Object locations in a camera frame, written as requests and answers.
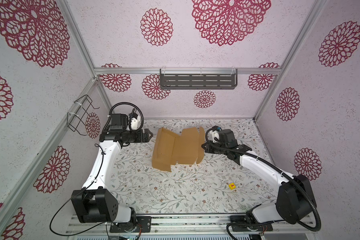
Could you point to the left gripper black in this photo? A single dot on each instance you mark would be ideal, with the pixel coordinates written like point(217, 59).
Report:
point(140, 138)

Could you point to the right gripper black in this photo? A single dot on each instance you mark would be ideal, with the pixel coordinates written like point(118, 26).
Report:
point(207, 147)

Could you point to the brown cardboard box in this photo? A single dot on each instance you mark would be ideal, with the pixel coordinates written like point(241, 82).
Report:
point(171, 149)

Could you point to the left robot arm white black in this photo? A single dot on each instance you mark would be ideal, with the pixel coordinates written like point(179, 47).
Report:
point(94, 203)

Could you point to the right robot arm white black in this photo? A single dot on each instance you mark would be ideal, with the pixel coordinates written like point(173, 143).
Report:
point(295, 201)

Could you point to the small yellow cube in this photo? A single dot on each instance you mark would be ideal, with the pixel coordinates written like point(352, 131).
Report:
point(232, 186)

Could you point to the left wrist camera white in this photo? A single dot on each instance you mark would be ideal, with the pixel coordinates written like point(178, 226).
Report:
point(136, 122)

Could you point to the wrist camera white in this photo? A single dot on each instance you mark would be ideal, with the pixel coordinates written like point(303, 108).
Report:
point(136, 122)
point(215, 134)

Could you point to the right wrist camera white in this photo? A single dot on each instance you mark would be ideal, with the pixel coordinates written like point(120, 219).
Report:
point(215, 134)

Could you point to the dark metal wall shelf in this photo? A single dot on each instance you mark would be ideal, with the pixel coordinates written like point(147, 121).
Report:
point(169, 81)

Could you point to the black wire wall rack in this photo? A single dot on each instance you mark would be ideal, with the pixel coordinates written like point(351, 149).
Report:
point(76, 119)

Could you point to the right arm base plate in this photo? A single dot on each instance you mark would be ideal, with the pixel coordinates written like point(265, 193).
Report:
point(246, 224)

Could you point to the aluminium front rail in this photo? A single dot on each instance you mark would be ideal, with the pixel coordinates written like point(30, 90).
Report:
point(185, 224)

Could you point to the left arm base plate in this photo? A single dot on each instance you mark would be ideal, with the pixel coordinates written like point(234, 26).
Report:
point(140, 224)

